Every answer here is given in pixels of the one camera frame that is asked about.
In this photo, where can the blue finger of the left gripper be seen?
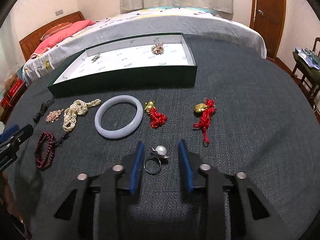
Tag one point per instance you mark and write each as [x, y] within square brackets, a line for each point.
[9, 133]
[14, 142]

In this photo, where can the brown wooden door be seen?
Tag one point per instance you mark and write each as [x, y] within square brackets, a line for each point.
[268, 18]

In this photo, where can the wooden nightstand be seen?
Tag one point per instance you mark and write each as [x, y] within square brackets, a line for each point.
[8, 104]

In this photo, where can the clothes pile on chair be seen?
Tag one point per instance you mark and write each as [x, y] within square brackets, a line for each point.
[306, 64]

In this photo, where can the pink pillow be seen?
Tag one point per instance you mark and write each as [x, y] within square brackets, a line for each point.
[60, 36]

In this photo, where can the gold bell short red tassel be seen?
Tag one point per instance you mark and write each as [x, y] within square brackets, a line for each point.
[156, 119]

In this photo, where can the rose gold brooch in tray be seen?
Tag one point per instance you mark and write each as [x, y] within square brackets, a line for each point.
[158, 49]

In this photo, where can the wooden headboard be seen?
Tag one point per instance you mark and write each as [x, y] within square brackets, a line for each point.
[32, 41]

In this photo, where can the wooden chair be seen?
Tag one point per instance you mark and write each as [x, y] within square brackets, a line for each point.
[313, 88]

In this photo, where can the orange patterned pillow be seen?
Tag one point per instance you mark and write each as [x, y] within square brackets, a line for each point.
[55, 29]

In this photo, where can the dark grey table cloth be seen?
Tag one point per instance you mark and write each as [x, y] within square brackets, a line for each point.
[243, 114]

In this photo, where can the green jewelry tray box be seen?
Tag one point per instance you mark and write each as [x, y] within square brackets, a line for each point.
[127, 63]

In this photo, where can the rose gold brooch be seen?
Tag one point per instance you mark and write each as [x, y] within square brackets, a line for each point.
[54, 115]
[158, 49]

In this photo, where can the small silver brooch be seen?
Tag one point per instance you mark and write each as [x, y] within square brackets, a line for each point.
[96, 57]

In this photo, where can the pale jade bangle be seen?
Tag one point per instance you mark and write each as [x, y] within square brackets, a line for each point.
[118, 117]

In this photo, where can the red gift box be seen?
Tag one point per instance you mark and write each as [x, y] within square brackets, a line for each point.
[15, 88]

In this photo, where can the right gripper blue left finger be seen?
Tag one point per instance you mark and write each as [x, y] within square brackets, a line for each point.
[133, 165]

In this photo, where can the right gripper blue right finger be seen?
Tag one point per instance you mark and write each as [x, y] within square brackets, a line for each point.
[189, 163]

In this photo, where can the bed with patterned sheet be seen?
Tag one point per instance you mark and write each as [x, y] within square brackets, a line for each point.
[141, 22]

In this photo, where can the black cord pendant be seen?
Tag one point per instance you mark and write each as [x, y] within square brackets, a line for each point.
[44, 107]

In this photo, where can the brown plush toy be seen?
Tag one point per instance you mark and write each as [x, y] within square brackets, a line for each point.
[8, 84]

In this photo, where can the wall switch plate left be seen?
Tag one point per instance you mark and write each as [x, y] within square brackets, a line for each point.
[59, 12]

